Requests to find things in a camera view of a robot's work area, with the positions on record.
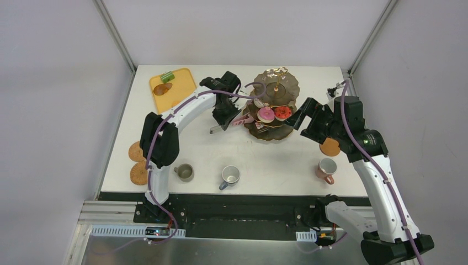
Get pink handled metal tongs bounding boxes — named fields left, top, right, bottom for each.
left=231, top=114, right=247, bottom=126

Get right white cable duct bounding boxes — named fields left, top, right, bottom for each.
left=295, top=230, right=317, bottom=242

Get red strawberry donut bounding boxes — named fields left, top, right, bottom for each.
left=274, top=105, right=292, bottom=121

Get pink frosted donut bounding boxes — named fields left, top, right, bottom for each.
left=257, top=107, right=275, bottom=123

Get yellow serving tray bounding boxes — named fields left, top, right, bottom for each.
left=149, top=68, right=197, bottom=114

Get purple cable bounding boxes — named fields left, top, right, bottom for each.
left=340, top=79, right=425, bottom=265
left=145, top=81, right=268, bottom=245

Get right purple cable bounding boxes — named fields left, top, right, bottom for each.
left=340, top=79, right=425, bottom=265

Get white striped donut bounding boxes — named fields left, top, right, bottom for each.
left=253, top=98, right=269, bottom=109

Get grey small cup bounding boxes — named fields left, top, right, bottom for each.
left=173, top=163, right=194, bottom=182

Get aluminium frame rail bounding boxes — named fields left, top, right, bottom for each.
left=78, top=200, right=137, bottom=224

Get white cable duct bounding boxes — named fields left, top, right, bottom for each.
left=295, top=230, right=317, bottom=242
left=91, top=225, right=186, bottom=239

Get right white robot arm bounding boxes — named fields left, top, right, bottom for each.
left=285, top=96, right=434, bottom=264

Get pink mug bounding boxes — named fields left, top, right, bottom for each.
left=315, top=158, right=337, bottom=185

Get orange round coaster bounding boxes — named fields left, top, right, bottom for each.
left=319, top=137, right=341, bottom=157

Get blue grey mug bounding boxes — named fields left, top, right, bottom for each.
left=219, top=165, right=241, bottom=190

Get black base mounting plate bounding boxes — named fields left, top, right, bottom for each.
left=98, top=192, right=332, bottom=241

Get chocolate cake slice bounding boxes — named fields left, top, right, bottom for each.
left=246, top=114, right=257, bottom=124

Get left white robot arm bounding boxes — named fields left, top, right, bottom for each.
left=140, top=71, right=241, bottom=224

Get left white cable duct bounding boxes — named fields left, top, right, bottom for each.
left=91, top=225, right=186, bottom=239

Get green swiss roll cake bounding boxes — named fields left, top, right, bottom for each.
left=160, top=71, right=175, bottom=83

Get dark chocolate cake piece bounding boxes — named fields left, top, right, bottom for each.
left=255, top=122, right=264, bottom=130

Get three tier glass stand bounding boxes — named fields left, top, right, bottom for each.
left=242, top=67, right=300, bottom=141

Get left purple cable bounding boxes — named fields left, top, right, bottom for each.
left=145, top=81, right=268, bottom=245

